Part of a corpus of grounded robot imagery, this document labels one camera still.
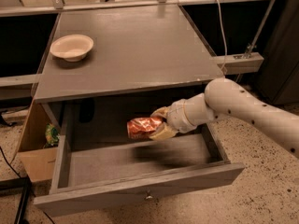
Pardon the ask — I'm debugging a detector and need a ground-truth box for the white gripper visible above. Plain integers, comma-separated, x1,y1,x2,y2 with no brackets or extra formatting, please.
149,99,196,141

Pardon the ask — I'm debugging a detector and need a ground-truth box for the crushed red coke can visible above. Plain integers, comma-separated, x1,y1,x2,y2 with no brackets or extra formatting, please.
127,117,163,139

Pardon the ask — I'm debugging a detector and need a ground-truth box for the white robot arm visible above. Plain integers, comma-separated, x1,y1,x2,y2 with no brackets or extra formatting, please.
149,78,299,158

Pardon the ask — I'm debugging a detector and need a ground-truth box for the metal drawer knob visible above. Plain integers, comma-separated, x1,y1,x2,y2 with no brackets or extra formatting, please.
144,190,153,201

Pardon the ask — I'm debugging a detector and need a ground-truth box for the open grey top drawer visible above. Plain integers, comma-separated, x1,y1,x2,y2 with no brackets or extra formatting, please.
33,109,246,218

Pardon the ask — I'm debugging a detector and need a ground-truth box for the grey wooden cabinet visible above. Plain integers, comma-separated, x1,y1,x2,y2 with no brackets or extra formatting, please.
30,4,226,147

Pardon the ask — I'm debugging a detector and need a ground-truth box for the green snack bag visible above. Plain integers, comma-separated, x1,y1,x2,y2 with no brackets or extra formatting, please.
44,123,60,148

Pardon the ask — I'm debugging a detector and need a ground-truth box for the white paper bowl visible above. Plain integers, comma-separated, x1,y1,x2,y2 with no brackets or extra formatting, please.
50,35,93,62

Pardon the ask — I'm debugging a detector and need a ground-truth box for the dark cabinet on right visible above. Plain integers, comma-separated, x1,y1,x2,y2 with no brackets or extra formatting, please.
254,0,299,105

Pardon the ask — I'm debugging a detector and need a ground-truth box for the brown cardboard box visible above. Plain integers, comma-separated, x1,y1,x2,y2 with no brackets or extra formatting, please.
17,102,60,182

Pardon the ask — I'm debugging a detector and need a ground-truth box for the metal diagonal rod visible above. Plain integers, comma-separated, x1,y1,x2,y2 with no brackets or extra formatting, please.
239,0,276,60

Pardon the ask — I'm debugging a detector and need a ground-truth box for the black metal stand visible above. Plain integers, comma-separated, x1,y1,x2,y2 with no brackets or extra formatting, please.
0,175,33,224

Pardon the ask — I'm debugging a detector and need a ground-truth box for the white hanging cable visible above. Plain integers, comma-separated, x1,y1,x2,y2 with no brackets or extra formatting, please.
202,0,228,75

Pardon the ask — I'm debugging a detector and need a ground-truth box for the grey wooden side rail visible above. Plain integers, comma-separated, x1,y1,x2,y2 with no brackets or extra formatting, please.
212,52,263,75

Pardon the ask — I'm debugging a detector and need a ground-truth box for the black floor cable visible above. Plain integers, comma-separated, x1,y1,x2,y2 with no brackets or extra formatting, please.
0,145,22,179

